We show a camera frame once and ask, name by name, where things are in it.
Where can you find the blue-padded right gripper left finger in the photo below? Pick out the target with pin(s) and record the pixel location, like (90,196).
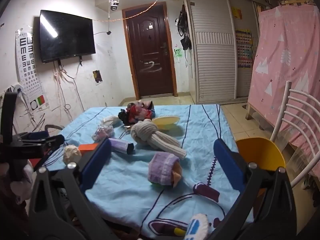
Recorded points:
(63,210)

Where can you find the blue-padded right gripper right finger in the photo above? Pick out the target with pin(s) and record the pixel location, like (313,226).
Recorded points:
(265,207)

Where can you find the orange box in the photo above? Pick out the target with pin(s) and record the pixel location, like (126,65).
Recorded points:
(85,148)

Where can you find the printed plastic wrapper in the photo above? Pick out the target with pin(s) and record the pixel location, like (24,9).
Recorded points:
(103,132)

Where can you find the purple tube box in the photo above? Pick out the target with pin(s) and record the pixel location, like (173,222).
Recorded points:
(122,146)

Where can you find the purple towel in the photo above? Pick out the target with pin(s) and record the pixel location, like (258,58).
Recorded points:
(164,169)

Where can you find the yellow plastic trash bin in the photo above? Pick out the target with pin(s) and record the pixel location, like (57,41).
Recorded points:
(261,151)

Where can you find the eye chart poster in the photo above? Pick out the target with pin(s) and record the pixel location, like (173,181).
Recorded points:
(27,71)

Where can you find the white metal chair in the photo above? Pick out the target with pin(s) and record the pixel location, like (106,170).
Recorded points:
(299,111)

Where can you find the black knit sock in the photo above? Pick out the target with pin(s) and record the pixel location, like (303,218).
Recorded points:
(123,115)

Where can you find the light blue bed sheet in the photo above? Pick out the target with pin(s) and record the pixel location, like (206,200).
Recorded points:
(156,193)

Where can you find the yellow plastic comb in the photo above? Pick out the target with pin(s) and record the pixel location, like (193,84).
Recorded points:
(166,122)

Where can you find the dark brown door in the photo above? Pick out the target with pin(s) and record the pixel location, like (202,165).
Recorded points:
(149,49)

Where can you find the pink tree-print curtain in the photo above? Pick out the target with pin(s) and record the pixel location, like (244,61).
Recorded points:
(288,50)

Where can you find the white slatted wardrobe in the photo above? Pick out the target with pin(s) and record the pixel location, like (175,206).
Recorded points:
(214,75)

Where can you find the dark wall sticker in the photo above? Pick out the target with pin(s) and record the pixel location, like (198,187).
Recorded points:
(97,76)

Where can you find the black wall television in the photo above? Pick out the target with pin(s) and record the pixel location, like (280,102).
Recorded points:
(64,35)

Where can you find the white security camera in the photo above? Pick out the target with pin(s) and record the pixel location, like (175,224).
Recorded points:
(113,4)

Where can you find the colourful wall chart poster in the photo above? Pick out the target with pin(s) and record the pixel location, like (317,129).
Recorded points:
(244,45)

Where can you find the black bags hanging on wall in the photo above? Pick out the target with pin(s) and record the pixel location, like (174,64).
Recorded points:
(183,29)

